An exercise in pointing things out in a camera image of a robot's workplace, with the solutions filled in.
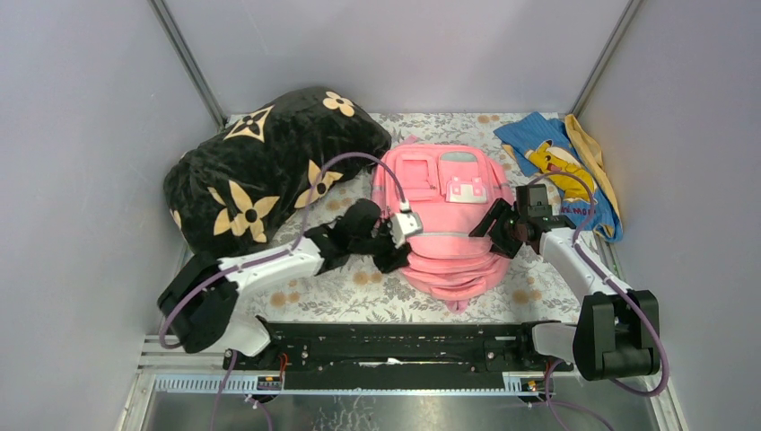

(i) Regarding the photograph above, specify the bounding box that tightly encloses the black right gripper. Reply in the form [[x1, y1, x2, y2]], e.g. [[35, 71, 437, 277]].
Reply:
[[468, 198, 526, 259]]

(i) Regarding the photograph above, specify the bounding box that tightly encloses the pink student backpack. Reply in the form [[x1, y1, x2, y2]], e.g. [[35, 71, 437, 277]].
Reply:
[[372, 136, 514, 313]]

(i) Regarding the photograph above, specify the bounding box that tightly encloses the black pillow with beige flowers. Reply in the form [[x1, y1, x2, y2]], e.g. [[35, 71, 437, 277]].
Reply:
[[162, 86, 391, 257]]

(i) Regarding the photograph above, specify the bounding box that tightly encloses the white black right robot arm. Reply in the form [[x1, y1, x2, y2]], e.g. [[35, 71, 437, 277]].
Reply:
[[470, 184, 669, 381]]

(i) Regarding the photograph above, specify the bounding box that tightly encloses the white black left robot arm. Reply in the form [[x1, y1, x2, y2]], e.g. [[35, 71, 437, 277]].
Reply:
[[157, 198, 424, 369]]

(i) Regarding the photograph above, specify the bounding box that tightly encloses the floral table mat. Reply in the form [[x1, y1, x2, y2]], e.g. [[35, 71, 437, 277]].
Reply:
[[233, 113, 581, 323]]

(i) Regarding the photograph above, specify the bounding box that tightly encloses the blue Pokemon t-shirt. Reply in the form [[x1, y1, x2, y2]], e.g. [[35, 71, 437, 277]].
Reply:
[[494, 112, 624, 242]]

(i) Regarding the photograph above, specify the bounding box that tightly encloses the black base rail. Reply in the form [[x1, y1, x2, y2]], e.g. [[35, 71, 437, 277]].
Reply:
[[163, 321, 640, 394]]

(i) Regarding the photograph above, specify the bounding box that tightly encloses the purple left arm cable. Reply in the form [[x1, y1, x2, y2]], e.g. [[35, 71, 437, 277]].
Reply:
[[156, 152, 415, 431]]

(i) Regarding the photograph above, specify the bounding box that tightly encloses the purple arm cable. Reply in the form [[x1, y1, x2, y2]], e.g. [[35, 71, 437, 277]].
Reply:
[[156, 152, 415, 431], [522, 171, 670, 431]]

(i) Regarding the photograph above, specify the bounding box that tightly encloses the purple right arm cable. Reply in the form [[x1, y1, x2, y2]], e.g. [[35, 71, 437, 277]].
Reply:
[[522, 171, 670, 431]]

